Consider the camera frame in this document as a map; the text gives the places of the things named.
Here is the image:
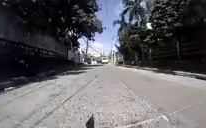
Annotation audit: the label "grey concrete pavement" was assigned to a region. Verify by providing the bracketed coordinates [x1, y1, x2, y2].
[0, 64, 92, 98]

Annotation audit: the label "large leafy trees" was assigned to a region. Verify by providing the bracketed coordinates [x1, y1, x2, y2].
[0, 0, 105, 51]

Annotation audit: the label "row of trees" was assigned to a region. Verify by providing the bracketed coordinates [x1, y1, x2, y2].
[112, 0, 206, 64]

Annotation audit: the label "dark slatted fence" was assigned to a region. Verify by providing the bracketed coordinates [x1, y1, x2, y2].
[137, 29, 206, 73]

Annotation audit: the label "grey concrete road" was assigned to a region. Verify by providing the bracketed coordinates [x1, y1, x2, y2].
[0, 63, 206, 128]

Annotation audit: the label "pole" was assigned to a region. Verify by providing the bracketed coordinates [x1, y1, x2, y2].
[110, 35, 116, 64]
[85, 35, 90, 58]

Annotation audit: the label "concrete kerb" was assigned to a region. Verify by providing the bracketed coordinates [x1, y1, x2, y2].
[115, 63, 206, 83]

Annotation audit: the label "robot's own part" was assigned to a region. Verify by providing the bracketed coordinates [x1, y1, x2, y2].
[85, 114, 96, 128]

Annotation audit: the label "dark concrete wall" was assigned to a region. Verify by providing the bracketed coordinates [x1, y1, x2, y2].
[0, 3, 84, 81]

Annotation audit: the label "white vehicle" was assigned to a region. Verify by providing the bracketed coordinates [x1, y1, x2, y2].
[101, 56, 110, 65]

